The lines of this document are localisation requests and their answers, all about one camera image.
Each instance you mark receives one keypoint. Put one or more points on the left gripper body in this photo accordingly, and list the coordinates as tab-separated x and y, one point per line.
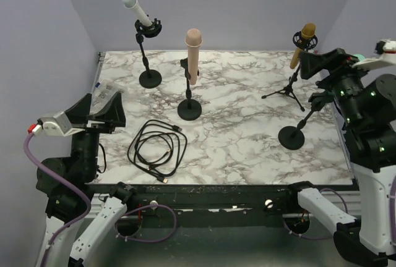
96	127

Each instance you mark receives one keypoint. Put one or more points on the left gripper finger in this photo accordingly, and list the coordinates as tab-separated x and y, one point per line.
112	114
79	112

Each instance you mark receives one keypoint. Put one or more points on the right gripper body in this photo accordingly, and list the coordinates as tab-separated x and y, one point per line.
344	75

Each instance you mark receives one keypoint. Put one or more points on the gold microphone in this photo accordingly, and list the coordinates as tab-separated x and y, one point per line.
304	40

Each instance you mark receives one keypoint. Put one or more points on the black round-base clip stand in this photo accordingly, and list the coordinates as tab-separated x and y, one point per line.
189	109

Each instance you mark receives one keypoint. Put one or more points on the black round-base clamp stand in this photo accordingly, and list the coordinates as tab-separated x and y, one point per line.
292	137

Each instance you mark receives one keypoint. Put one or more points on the pink microphone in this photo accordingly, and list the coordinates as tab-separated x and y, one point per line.
193	41

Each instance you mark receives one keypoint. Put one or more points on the green microphone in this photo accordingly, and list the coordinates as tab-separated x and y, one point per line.
360	57

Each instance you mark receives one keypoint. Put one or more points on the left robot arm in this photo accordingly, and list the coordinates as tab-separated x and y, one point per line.
65	181

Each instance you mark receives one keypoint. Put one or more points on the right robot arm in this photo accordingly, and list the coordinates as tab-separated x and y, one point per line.
368	112

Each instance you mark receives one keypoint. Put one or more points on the white microphone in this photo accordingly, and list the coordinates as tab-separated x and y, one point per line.
139	12

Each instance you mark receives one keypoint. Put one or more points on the clear plastic screw box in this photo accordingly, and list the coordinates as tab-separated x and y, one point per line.
104	91

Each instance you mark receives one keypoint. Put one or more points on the black tripod shock-mount stand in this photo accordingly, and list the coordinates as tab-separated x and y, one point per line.
288	90

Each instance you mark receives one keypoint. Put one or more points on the black round-base shock-mount stand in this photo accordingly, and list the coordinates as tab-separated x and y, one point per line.
150	78

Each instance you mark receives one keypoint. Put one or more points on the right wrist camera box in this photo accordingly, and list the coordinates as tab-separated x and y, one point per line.
376	55

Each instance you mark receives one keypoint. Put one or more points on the black front mounting rail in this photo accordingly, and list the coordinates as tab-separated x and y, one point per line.
217	205

